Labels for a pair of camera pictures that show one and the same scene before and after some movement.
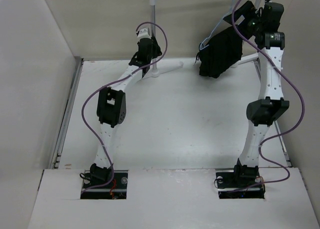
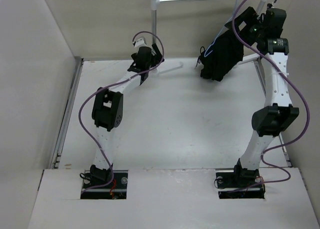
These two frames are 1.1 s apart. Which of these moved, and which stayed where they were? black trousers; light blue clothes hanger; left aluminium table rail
Moved: light blue clothes hanger
Stayed: black trousers; left aluminium table rail
